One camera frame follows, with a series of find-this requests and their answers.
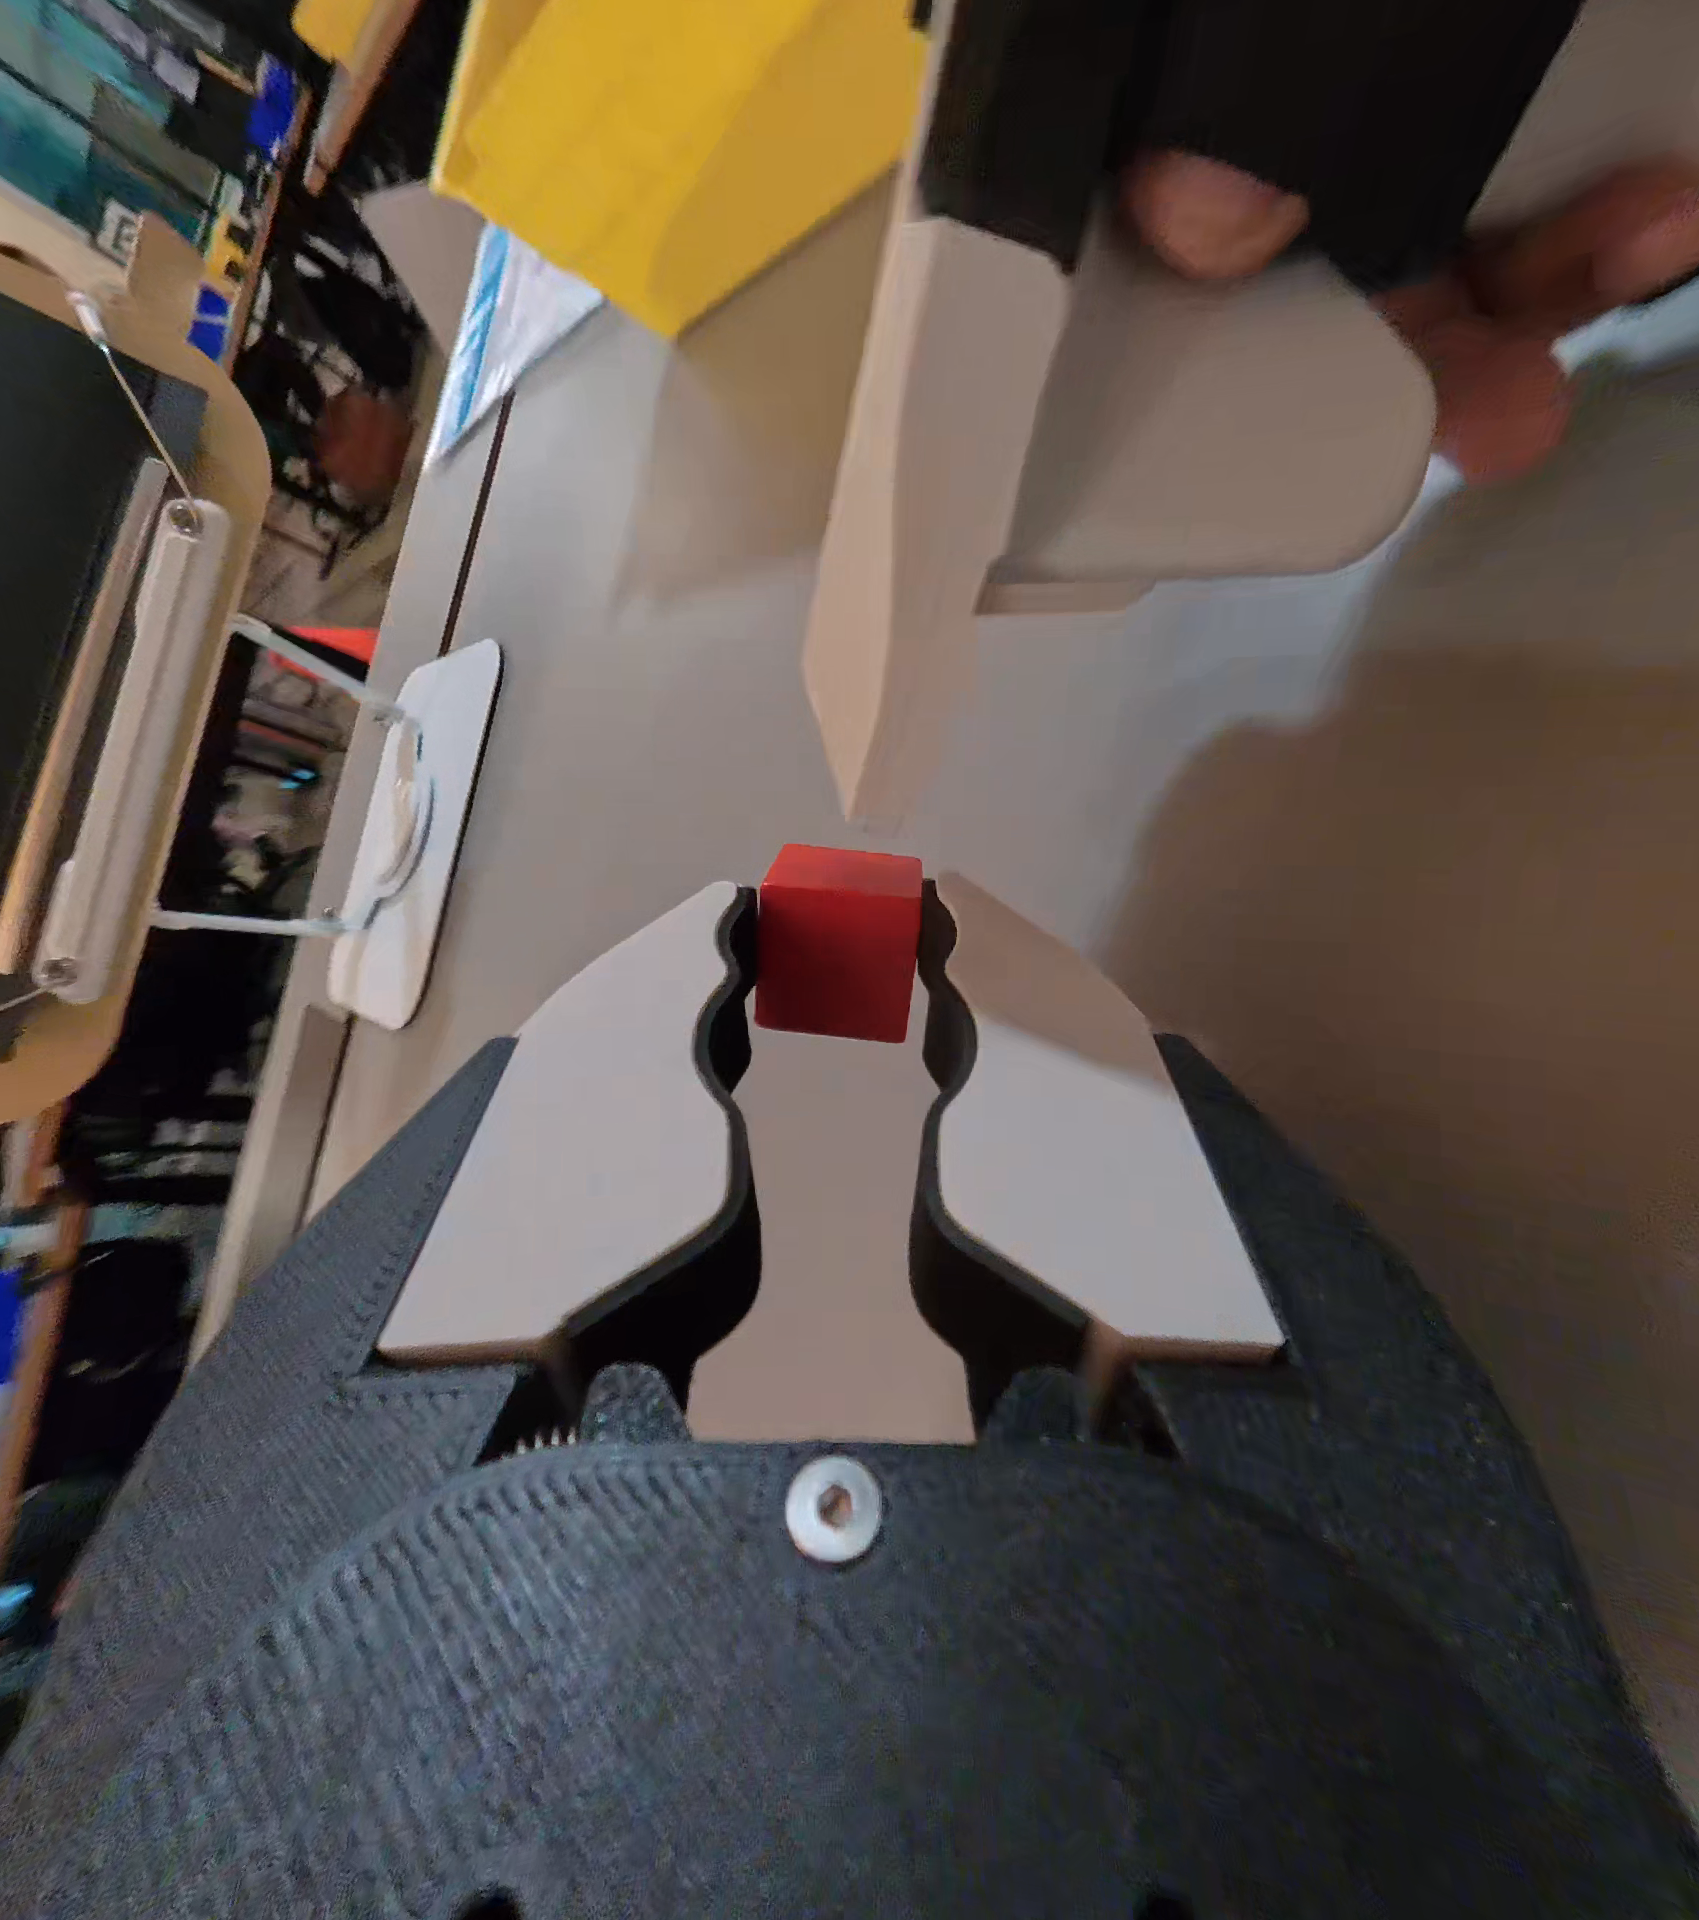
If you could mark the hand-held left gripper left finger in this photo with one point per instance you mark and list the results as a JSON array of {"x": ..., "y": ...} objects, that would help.
[{"x": 579, "y": 1183}]

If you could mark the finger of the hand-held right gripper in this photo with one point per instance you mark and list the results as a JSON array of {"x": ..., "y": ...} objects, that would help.
[{"x": 1163, "y": 433}]

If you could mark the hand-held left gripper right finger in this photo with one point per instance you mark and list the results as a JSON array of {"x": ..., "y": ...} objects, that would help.
[{"x": 1091, "y": 1183}]

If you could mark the red cube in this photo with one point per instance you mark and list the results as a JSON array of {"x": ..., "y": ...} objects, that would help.
[{"x": 835, "y": 954}]

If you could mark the yellow plastic bin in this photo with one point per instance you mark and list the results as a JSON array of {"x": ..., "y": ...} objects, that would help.
[{"x": 670, "y": 149}]

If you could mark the grey desk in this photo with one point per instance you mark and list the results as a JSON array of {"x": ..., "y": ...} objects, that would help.
[{"x": 1390, "y": 973}]

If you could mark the person's right hand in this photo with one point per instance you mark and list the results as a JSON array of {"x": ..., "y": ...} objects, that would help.
[{"x": 1510, "y": 305}]

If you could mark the white tablet stand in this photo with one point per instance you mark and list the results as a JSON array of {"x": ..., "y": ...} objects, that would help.
[{"x": 445, "y": 719}]

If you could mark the printed paper sheet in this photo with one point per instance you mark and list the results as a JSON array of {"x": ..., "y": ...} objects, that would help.
[{"x": 505, "y": 313}]

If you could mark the wooden tablet holder board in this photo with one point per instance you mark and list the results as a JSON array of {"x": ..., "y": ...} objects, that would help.
[{"x": 228, "y": 452}]

